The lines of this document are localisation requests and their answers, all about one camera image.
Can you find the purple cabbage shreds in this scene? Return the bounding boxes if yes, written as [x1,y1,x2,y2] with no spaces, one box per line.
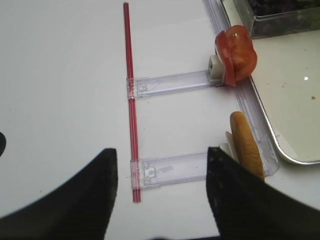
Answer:
[247,0,310,16]

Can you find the silver metal tray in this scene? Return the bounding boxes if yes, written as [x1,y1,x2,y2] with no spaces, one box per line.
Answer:
[223,0,320,165]

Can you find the outer tomato slice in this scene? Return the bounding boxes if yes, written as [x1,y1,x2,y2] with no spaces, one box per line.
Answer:
[215,31,236,87]

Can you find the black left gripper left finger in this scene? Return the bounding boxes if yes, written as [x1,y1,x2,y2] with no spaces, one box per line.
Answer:
[0,148,118,240]

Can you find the white tomato pusher block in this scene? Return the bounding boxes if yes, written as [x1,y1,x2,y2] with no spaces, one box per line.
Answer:
[207,45,226,84]

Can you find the tomato slice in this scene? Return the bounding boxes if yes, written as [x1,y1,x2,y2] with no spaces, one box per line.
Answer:
[215,31,236,87]
[226,25,258,81]

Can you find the upright bun bottom slice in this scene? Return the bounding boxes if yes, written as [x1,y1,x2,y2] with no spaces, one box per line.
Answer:
[230,111,265,182]

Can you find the left red rail strip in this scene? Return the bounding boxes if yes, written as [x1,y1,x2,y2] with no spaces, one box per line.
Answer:
[123,2,142,203]

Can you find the left upper clear track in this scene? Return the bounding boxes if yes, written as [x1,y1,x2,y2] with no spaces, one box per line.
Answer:
[126,70,222,99]

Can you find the inner tomato slice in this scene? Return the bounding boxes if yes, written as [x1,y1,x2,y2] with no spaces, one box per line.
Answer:
[226,25,258,81]

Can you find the left clear long rail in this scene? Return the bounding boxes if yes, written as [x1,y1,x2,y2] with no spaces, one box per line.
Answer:
[202,0,280,176]

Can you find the left lower clear track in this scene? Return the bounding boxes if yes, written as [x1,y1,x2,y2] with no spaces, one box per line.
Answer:
[130,152,207,190]

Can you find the white bun pusher block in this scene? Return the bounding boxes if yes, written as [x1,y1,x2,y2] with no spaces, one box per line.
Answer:
[219,131,240,164]

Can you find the clear plastic salad box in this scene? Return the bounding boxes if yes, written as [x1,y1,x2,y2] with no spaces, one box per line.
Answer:
[233,0,320,39]

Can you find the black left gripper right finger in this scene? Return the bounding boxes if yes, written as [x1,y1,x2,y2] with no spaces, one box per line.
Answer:
[206,147,320,240]

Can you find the clear track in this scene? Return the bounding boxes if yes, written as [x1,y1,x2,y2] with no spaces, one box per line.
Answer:
[126,70,222,99]
[130,152,207,190]

